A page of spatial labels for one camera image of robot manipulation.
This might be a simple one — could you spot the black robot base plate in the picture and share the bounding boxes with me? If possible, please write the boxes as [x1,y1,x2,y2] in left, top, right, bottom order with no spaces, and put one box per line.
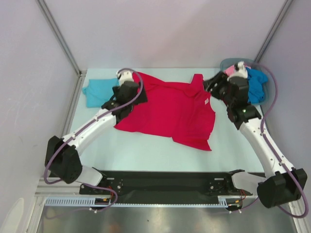
[79,169,265,196]

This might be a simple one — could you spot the light blue cable duct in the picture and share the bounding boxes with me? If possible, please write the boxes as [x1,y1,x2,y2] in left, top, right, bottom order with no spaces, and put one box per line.
[45,197,239,208]

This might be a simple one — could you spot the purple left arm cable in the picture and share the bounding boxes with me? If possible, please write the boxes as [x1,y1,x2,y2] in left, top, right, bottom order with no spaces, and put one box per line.
[43,67,144,220]

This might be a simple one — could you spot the grey plastic laundry basket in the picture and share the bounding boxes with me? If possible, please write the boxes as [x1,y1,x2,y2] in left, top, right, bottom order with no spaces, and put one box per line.
[220,58,269,105]

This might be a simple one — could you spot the pink t-shirt in basket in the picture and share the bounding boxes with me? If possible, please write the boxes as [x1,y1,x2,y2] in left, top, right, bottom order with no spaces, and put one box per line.
[224,62,250,78]

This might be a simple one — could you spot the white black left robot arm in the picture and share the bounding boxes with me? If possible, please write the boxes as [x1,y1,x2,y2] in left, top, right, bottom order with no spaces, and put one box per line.
[44,81,147,194]

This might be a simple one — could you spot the red t-shirt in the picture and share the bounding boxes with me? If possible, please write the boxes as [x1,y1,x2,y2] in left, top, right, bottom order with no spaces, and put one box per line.
[115,72,216,151]

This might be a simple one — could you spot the aluminium frame post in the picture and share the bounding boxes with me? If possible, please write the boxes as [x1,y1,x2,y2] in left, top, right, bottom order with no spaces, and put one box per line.
[36,0,82,77]
[254,0,295,63]

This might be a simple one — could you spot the folded light blue t-shirt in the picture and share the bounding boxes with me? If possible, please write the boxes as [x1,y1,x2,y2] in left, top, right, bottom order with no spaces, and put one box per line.
[82,78,119,108]

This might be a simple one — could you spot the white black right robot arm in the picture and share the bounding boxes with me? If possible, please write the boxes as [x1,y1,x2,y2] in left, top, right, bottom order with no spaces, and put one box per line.
[203,72,308,208]

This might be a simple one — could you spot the dark blue t-shirt in basket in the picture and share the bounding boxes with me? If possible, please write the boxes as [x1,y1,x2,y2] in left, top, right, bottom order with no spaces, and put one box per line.
[246,67,268,104]

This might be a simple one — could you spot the aluminium frame rail front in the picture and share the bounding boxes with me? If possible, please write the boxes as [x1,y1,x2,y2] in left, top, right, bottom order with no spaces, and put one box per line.
[35,176,85,198]

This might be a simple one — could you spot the aluminium frame post left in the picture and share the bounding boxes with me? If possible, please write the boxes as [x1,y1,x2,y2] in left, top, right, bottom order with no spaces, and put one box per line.
[36,0,82,77]

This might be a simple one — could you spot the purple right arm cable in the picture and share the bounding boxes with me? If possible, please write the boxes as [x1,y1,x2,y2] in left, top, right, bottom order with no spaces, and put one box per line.
[228,62,308,217]

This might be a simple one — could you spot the aluminium frame post right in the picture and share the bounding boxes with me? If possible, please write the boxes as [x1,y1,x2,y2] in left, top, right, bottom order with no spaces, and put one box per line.
[254,0,295,63]

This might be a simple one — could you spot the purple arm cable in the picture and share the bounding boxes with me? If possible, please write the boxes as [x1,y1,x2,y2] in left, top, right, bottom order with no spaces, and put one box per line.
[43,67,144,220]
[228,62,308,217]

